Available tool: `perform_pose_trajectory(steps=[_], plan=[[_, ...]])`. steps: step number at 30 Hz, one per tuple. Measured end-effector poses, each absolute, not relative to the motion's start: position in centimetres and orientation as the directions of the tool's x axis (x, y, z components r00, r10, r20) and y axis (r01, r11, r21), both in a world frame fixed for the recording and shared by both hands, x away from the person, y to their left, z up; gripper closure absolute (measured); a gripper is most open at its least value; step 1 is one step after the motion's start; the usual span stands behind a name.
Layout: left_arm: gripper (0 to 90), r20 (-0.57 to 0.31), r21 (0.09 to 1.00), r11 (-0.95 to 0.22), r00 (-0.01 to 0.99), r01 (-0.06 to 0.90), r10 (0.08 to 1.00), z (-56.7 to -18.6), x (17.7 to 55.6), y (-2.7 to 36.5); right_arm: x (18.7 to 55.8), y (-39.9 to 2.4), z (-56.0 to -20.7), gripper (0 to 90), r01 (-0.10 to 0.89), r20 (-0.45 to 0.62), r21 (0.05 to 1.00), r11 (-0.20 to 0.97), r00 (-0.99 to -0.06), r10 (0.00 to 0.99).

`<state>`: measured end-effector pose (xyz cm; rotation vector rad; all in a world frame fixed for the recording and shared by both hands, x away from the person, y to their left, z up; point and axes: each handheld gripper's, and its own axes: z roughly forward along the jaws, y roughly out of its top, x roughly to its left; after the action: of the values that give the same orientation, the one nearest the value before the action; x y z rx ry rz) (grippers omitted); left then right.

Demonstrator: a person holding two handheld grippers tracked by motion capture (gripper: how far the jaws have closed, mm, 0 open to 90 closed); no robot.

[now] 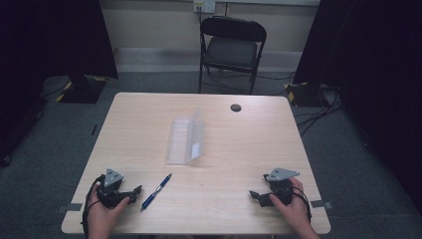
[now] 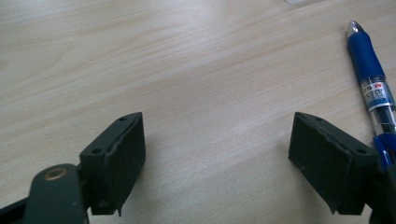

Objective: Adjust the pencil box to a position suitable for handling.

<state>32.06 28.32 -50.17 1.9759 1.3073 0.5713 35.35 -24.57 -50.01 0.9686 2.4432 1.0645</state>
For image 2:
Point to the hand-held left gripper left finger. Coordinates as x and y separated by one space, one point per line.
115 165

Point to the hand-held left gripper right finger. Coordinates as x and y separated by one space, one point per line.
327 161

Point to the blue ballpoint pen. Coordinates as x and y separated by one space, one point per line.
365 62

